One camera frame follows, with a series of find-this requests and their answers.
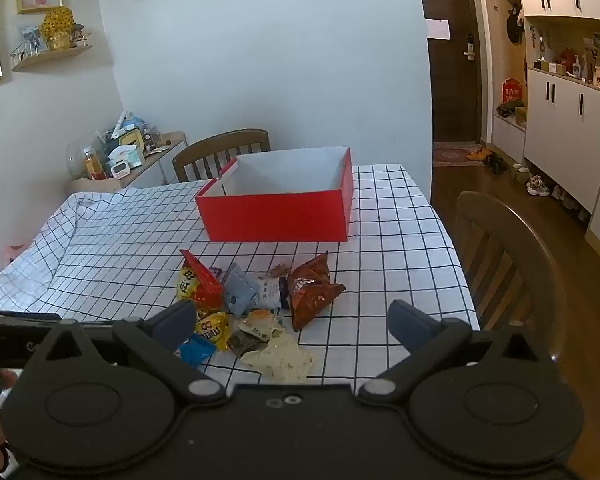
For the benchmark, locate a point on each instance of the black hanging bag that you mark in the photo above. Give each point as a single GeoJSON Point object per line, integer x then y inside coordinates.
{"type": "Point", "coordinates": [515, 22]}

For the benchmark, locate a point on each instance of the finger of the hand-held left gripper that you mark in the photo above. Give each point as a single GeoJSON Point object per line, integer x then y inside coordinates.
{"type": "Point", "coordinates": [20, 317]}

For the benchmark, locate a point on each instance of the pale cream snack packet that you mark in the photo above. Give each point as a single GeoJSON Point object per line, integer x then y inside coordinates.
{"type": "Point", "coordinates": [280, 360]}

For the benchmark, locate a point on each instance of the brown wooden chair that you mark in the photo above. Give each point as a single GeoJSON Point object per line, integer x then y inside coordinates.
{"type": "Point", "coordinates": [520, 240]}
{"type": "Point", "coordinates": [215, 147]}

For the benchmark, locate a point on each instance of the wooden wall shelf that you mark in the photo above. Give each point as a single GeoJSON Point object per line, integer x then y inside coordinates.
{"type": "Point", "coordinates": [50, 57]}

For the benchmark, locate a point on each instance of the red cardboard box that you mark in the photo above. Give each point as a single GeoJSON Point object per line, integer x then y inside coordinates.
{"type": "Point", "coordinates": [280, 215]}

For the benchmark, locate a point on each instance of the light blue snack packet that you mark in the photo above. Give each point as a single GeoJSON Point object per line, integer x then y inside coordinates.
{"type": "Point", "coordinates": [237, 290]}

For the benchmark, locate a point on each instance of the dark green snack packet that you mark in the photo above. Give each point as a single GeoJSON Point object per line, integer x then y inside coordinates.
{"type": "Point", "coordinates": [245, 344]}

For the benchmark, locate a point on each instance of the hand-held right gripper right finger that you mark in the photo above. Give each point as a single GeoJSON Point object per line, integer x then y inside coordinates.
{"type": "Point", "coordinates": [410, 325]}

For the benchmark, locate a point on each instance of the yellow shoes pair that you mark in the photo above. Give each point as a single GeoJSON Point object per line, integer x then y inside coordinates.
{"type": "Point", "coordinates": [479, 154]}

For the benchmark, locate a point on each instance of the dark brown door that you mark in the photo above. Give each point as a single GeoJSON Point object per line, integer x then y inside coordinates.
{"type": "Point", "coordinates": [450, 100]}

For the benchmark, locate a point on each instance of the orange brown chip bag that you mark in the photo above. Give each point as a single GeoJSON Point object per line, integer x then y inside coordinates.
{"type": "Point", "coordinates": [310, 295]}

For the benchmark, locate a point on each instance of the white checked tablecloth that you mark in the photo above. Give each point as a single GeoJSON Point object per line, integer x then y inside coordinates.
{"type": "Point", "coordinates": [130, 240]}

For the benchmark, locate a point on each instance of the white low bench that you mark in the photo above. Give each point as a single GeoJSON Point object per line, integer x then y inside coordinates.
{"type": "Point", "coordinates": [507, 135]}

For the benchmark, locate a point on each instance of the red yellow snack bag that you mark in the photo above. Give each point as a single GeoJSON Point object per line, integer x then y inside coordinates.
{"type": "Point", "coordinates": [200, 285]}

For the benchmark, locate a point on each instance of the yellow snack packet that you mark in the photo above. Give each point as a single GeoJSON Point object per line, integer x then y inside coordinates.
{"type": "Point", "coordinates": [215, 330]}

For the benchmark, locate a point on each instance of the dark shoes pair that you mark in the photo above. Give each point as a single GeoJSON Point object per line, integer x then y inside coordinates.
{"type": "Point", "coordinates": [496, 163]}

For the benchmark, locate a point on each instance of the white kitchen timer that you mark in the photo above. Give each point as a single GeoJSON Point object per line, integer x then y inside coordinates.
{"type": "Point", "coordinates": [120, 168]}

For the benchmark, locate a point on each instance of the orange bottle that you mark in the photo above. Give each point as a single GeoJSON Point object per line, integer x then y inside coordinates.
{"type": "Point", "coordinates": [94, 165]}

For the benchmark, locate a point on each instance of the white sneakers pair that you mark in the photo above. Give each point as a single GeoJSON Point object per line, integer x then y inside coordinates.
{"type": "Point", "coordinates": [537, 186]}

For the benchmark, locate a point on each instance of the small blue snack packet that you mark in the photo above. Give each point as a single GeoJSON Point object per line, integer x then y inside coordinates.
{"type": "Point", "coordinates": [197, 352]}

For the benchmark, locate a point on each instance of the small brown snack packet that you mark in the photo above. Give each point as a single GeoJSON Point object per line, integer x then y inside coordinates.
{"type": "Point", "coordinates": [280, 269]}

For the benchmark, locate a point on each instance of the yellow spotted ornament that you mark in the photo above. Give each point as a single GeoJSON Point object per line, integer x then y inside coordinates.
{"type": "Point", "coordinates": [57, 27]}

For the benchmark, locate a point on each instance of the cream orange snack packet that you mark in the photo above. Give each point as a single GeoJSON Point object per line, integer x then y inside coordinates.
{"type": "Point", "coordinates": [260, 322]}

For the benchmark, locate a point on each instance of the teal tissue box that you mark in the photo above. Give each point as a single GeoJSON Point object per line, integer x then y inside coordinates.
{"type": "Point", "coordinates": [127, 156]}

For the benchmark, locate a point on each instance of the white side cabinet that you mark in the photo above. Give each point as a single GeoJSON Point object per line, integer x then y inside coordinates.
{"type": "Point", "coordinates": [155, 165]}

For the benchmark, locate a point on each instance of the white pump bottle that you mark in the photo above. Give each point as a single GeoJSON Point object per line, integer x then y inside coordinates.
{"type": "Point", "coordinates": [578, 67]}

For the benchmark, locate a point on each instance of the red wall decoration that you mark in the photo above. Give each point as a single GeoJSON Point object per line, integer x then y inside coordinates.
{"type": "Point", "coordinates": [512, 91]}

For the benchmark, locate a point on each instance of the clear glass jar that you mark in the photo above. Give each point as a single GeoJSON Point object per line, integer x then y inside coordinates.
{"type": "Point", "coordinates": [77, 155]}

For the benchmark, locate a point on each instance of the patterned doormat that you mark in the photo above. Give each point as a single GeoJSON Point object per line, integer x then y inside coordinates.
{"type": "Point", "coordinates": [450, 156]}

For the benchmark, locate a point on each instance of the white paper note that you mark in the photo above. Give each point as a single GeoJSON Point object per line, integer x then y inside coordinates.
{"type": "Point", "coordinates": [437, 29]}

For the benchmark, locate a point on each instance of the yellow desk clock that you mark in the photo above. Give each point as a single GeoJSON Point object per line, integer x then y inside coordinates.
{"type": "Point", "coordinates": [130, 138]}

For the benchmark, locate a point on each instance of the photo card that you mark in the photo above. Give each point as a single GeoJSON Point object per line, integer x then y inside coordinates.
{"type": "Point", "coordinates": [31, 39]}

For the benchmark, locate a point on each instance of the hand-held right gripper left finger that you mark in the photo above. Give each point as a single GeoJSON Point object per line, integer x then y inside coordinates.
{"type": "Point", "coordinates": [177, 322]}

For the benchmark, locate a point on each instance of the white lower cabinet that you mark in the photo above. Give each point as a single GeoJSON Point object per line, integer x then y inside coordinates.
{"type": "Point", "coordinates": [560, 130]}

